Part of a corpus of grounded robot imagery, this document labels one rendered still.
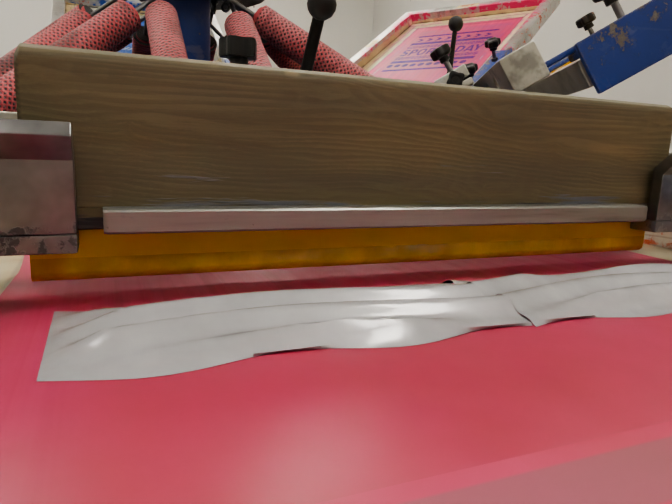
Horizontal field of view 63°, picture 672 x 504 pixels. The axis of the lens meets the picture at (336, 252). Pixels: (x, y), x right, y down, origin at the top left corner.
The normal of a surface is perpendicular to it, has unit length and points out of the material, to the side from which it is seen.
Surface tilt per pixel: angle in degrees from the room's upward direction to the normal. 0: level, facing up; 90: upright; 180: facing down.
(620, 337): 0
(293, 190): 90
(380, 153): 90
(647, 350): 0
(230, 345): 28
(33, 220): 90
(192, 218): 90
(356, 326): 41
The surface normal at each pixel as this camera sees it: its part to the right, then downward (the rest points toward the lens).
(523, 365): 0.04, -0.98
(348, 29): 0.39, 0.19
